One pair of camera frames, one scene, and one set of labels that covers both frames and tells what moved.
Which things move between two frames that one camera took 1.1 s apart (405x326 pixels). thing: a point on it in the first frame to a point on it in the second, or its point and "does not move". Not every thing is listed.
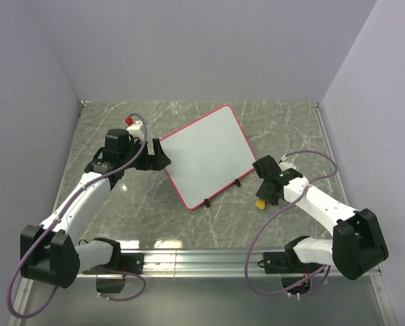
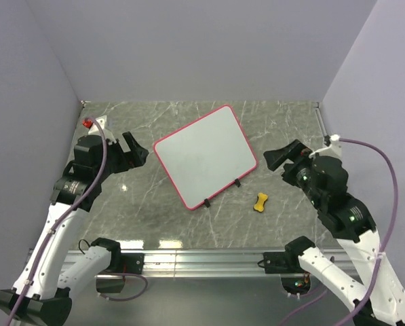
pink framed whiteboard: (207, 156) does not move
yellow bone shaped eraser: (260, 204) does not move
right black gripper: (261, 193) to (295, 150)
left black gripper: (156, 161) to (137, 155)
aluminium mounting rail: (195, 263) does not move
